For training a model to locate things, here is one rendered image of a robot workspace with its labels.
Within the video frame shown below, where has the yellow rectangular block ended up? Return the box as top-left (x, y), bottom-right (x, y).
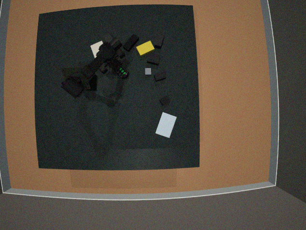
top-left (136, 41), bottom-right (155, 57)

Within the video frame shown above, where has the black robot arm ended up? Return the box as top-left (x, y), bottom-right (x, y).
top-left (61, 37), bottom-right (122, 98)

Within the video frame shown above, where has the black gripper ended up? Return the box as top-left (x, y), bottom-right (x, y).
top-left (99, 48), bottom-right (125, 74)

